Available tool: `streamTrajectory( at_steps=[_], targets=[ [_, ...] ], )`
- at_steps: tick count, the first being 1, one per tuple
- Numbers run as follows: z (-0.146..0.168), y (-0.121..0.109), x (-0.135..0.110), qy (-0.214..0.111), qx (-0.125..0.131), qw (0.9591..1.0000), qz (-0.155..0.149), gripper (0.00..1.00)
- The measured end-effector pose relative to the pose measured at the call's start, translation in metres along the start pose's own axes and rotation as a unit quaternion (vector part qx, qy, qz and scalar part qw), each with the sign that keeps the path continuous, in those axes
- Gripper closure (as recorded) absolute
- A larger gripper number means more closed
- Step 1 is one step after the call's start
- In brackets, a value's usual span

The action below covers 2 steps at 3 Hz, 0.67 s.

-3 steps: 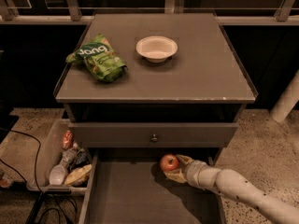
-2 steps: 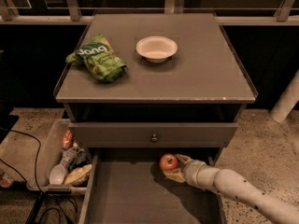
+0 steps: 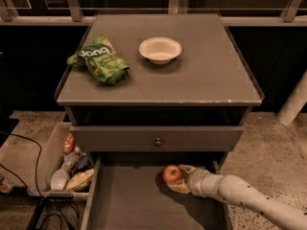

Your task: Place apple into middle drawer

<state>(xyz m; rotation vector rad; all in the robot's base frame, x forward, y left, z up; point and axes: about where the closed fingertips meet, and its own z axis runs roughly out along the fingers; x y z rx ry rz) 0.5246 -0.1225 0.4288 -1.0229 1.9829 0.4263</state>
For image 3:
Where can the white cup in bin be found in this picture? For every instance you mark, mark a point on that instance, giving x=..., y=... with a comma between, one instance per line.
x=59, y=179

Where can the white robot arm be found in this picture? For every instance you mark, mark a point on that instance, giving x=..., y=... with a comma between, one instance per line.
x=233, y=190

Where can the grey drawer cabinet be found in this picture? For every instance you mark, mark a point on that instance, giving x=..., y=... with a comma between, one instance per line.
x=207, y=85

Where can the red apple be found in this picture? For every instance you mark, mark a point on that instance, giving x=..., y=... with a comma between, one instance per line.
x=171, y=173

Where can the yellow snack bag in bin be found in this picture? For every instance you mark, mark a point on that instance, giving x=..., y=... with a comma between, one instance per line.
x=80, y=181

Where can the red snack packet in bin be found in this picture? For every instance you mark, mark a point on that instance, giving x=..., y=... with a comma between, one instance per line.
x=69, y=143

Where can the green chip bag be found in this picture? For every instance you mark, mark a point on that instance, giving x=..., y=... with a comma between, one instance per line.
x=101, y=60

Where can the white cylindrical post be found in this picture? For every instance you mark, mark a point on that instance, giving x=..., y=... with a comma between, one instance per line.
x=294, y=103

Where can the white paper bowl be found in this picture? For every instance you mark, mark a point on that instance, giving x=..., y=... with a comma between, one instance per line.
x=160, y=50

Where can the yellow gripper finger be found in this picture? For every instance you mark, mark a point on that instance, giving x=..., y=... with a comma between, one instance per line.
x=179, y=186
x=186, y=168

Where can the clear plastic storage bin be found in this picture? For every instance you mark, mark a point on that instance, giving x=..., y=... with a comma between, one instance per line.
x=49, y=161

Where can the open middle drawer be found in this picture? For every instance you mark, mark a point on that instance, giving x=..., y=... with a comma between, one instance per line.
x=128, y=193

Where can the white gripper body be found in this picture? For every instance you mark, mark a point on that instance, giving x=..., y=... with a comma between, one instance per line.
x=196, y=181

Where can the metal window railing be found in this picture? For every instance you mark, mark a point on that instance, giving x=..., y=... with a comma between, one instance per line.
x=232, y=12

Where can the closed top drawer with knob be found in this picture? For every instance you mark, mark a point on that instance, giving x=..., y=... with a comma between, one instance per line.
x=157, y=138

